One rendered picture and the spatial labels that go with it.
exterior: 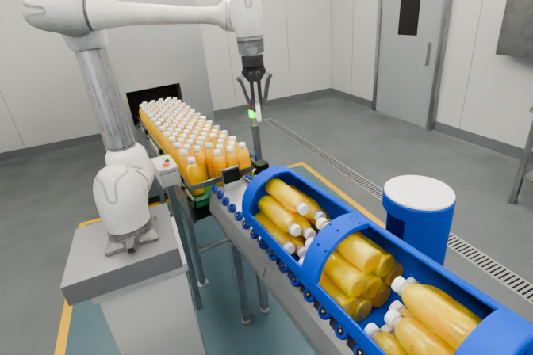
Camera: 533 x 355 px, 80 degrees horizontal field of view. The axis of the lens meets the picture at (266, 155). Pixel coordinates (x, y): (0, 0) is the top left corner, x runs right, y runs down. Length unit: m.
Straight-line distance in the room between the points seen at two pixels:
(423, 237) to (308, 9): 5.53
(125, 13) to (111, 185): 0.54
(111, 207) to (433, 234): 1.22
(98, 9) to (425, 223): 1.36
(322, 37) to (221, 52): 2.05
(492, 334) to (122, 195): 1.03
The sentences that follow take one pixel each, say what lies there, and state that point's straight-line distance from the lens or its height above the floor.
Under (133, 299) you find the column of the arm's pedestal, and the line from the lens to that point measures 1.32.
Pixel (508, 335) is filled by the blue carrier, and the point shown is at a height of 1.23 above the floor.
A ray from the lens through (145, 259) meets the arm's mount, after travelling 1.18.
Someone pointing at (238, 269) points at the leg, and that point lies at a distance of 1.95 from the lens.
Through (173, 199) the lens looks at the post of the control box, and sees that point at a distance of 1.87.
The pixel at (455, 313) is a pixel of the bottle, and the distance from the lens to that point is 0.83.
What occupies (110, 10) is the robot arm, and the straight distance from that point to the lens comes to 1.12.
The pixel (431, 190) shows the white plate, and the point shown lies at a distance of 1.54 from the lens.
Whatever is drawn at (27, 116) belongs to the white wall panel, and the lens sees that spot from 6.02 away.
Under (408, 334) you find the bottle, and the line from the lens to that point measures 0.85.
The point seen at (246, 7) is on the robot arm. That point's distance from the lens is 1.08.
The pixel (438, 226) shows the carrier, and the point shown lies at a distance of 1.48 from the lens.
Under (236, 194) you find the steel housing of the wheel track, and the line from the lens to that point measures 1.69.
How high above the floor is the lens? 1.80
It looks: 25 degrees down
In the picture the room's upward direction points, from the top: 5 degrees counter-clockwise
